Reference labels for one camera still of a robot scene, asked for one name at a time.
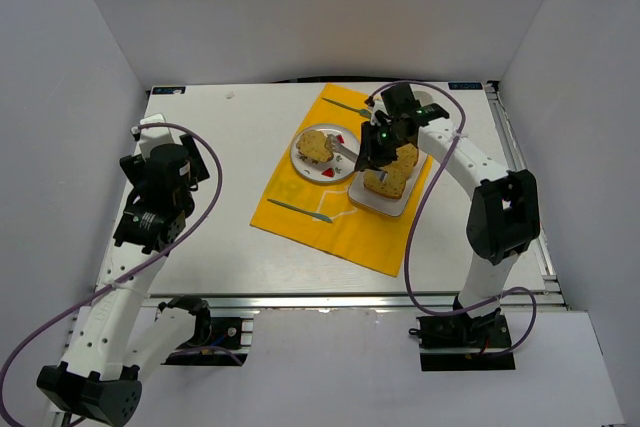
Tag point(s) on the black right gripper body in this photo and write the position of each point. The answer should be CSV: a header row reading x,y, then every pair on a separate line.
x,y
373,148

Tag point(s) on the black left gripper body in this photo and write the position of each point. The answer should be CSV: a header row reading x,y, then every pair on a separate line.
x,y
198,159

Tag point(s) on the metal serving tongs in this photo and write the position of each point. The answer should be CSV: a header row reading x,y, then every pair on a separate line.
x,y
352,156

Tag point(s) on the bread slice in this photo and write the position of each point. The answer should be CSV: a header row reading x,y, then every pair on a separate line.
x,y
406,158
315,145
393,187

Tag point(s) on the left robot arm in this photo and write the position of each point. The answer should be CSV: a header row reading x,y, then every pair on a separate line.
x,y
100,376

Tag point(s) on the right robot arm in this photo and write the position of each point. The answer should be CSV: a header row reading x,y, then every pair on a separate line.
x,y
503,218

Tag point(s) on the round watermelon pattern plate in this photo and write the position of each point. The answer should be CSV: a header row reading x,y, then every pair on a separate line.
x,y
336,170

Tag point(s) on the white rectangular tray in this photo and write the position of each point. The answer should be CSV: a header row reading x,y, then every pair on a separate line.
x,y
363,197

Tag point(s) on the white mug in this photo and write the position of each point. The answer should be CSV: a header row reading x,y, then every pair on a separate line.
x,y
423,97

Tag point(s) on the left blue table label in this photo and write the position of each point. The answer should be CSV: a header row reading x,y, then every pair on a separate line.
x,y
168,90

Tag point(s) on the blue table label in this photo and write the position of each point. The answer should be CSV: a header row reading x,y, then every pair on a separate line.
x,y
459,86
168,90

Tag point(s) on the right blue table label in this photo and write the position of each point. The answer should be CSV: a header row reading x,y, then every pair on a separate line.
x,y
459,86

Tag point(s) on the yellow placemat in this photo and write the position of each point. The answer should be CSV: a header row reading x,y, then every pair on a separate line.
x,y
359,235

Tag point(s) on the teal knife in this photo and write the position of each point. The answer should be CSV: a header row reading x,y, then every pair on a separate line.
x,y
314,215

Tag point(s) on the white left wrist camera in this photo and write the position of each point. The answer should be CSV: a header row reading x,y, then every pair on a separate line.
x,y
152,132

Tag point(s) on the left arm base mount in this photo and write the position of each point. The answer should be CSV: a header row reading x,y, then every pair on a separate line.
x,y
216,342

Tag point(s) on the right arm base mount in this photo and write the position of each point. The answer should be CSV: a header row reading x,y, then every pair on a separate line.
x,y
464,344

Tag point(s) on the aluminium table rail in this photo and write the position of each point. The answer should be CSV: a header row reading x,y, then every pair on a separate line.
x,y
524,219

